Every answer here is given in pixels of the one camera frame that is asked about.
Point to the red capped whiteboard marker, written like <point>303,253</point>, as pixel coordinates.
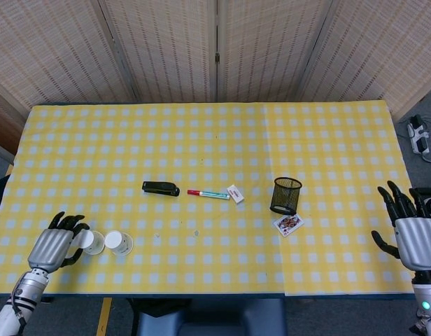
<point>210,194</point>

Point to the queen playing card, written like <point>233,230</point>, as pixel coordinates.
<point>288,224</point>

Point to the yellow white checkered tablecloth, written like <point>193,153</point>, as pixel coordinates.
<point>341,157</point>
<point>149,147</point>

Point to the white floral paper cup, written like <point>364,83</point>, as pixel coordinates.
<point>91,241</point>
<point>119,243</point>

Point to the white power strip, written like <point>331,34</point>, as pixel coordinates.
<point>419,138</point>

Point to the woven folding screen panel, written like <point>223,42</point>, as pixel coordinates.
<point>383,49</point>
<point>166,49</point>
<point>271,49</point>
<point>44,52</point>

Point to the metal screen hinge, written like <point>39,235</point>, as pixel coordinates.
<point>218,58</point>

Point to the black stapler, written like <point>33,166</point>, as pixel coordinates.
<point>159,188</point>

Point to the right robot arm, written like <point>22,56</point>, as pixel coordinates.
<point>425,301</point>

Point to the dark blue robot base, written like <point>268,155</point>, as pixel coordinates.
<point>201,322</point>

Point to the black mesh pen holder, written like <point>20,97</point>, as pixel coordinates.
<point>285,199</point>

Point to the brown wooden panel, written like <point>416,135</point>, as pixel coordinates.
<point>5,122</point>

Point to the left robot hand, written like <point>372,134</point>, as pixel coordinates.
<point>49,248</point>

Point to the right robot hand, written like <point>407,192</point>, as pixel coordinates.
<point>418,241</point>

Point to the white eraser box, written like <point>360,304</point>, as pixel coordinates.
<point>235,194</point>

